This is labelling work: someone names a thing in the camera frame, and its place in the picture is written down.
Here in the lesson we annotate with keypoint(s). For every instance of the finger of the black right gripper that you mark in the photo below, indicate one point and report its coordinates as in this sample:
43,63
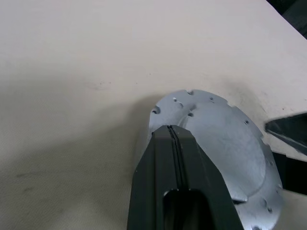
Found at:
290,131
295,175

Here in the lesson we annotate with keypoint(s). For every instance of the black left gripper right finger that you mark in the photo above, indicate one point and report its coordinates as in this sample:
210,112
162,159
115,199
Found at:
204,182

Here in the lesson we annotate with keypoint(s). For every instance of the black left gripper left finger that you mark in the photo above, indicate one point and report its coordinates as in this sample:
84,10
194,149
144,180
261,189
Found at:
151,182

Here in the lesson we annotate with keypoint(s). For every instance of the silver ribbed motor lid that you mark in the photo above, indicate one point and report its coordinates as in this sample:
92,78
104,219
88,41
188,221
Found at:
227,139

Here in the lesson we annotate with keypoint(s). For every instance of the black bag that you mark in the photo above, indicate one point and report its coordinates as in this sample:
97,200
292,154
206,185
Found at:
298,14

